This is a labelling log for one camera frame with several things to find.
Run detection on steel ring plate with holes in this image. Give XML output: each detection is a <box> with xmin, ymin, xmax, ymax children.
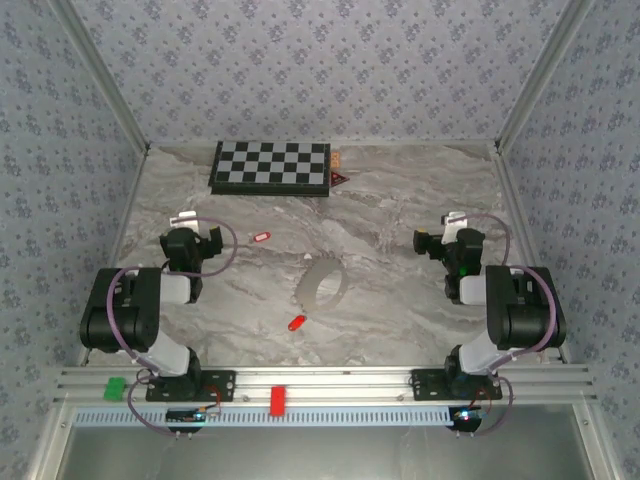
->
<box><xmin>294</xmin><ymin>257</ymin><xmax>347</xmax><ymax>310</ymax></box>

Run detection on black grey chessboard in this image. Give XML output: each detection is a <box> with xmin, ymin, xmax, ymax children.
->
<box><xmin>208</xmin><ymin>140</ymin><xmax>332</xmax><ymax>199</ymax></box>

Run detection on grey metal sheet panel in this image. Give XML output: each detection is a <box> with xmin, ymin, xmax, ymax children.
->
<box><xmin>29</xmin><ymin>404</ymin><xmax>616</xmax><ymax>480</ymax></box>

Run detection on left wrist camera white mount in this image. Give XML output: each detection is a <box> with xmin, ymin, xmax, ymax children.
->
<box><xmin>168</xmin><ymin>211</ymin><xmax>200</xmax><ymax>232</ymax></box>

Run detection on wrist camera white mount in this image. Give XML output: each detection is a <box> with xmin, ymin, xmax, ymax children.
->
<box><xmin>439</xmin><ymin>211</ymin><xmax>470</xmax><ymax>245</ymax></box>
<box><xmin>168</xmin><ymin>211</ymin><xmax>200</xmax><ymax>232</ymax></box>

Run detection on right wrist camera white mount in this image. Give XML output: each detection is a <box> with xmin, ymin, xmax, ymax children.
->
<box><xmin>439</xmin><ymin>211</ymin><xmax>470</xmax><ymax>245</ymax></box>

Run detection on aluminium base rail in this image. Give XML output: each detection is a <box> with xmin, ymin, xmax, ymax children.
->
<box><xmin>54</xmin><ymin>364</ymin><xmax>599</xmax><ymax>406</ymax></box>

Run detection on aluminium frame post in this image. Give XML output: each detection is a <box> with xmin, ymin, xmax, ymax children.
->
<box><xmin>49</xmin><ymin>0</ymin><xmax>151</xmax><ymax>154</ymax></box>
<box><xmin>494</xmin><ymin>0</ymin><xmax>596</xmax><ymax>154</ymax></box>

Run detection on slotted grey cable duct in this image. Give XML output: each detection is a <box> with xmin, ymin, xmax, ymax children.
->
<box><xmin>72</xmin><ymin>405</ymin><xmax>451</xmax><ymax>427</ymax></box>

